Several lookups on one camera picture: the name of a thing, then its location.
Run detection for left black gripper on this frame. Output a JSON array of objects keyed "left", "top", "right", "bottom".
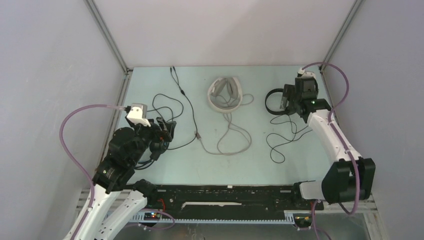
[{"left": 126, "top": 114, "right": 176, "bottom": 165}]

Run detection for black headphones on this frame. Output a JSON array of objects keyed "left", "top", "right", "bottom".
[{"left": 264, "top": 88, "right": 289, "bottom": 116}]

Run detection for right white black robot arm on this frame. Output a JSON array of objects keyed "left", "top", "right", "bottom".
[{"left": 281, "top": 76, "right": 376, "bottom": 209}]

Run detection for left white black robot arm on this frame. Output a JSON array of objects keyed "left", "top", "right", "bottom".
[{"left": 65, "top": 117, "right": 177, "bottom": 240}]

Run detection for white headphones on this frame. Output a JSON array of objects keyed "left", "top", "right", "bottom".
[{"left": 207, "top": 77, "right": 243, "bottom": 114}]

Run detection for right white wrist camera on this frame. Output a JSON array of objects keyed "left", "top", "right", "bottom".
[{"left": 297, "top": 68, "right": 317, "bottom": 79}]

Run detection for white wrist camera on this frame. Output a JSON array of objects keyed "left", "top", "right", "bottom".
[
  {"left": 124, "top": 103, "right": 151, "bottom": 127},
  {"left": 297, "top": 68, "right": 317, "bottom": 79}
]

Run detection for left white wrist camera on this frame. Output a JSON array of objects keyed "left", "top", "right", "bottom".
[{"left": 124, "top": 103, "right": 151, "bottom": 127}]

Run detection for black blue headphone cable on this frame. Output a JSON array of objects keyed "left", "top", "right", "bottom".
[{"left": 134, "top": 66, "right": 199, "bottom": 170}]

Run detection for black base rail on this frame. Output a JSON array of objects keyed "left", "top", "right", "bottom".
[{"left": 147, "top": 185, "right": 314, "bottom": 222}]

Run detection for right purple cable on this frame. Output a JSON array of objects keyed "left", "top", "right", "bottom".
[{"left": 301, "top": 61, "right": 361, "bottom": 216}]

